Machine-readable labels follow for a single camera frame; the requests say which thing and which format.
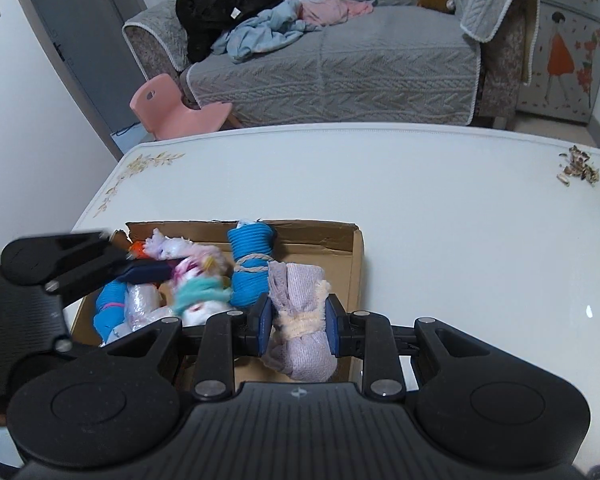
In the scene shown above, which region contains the lilac cloth cream tie bundle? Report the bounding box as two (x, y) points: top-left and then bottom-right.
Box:
(263, 261), (337, 382)

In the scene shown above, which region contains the magenta white sock teal tie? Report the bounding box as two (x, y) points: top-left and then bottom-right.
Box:
(171, 244), (233, 327)

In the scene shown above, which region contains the blue ribbed sock pastel tie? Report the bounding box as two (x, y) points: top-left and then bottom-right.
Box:
(227, 221), (276, 309)

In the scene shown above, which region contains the pink fluffy pompom bundle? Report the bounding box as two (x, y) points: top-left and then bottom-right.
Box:
(144, 229), (193, 260)

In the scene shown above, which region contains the orange plastic bundle in box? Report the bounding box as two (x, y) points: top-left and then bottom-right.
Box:
(129, 240), (148, 259)

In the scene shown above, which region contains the bubble wrap bundle in box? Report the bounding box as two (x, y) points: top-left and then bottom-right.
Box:
(124, 284), (173, 332)

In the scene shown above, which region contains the brown cardboard box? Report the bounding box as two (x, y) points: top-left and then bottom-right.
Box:
(69, 218), (366, 394)

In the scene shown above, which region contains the blue sock roll in box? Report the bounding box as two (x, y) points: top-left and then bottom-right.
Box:
(93, 281), (130, 344)

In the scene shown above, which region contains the pink plastic chair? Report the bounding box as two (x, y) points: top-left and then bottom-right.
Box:
(130, 74), (242, 141)

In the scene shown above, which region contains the light blue clothing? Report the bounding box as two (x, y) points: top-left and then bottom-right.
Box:
(211, 0), (377, 63)

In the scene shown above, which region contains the grey sofa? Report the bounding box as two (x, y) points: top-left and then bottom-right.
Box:
(122, 0), (534, 126)

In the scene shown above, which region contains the grey door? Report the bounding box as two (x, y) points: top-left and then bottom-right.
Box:
(20, 0), (146, 154)

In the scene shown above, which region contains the seed shell pile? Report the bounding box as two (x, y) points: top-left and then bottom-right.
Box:
(556, 145), (600, 186)

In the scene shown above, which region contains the pink clothing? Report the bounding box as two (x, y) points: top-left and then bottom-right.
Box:
(299, 0), (374, 26)

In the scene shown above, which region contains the decorated cabinet girl sticker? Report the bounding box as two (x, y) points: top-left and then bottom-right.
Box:
(518, 0), (600, 124)

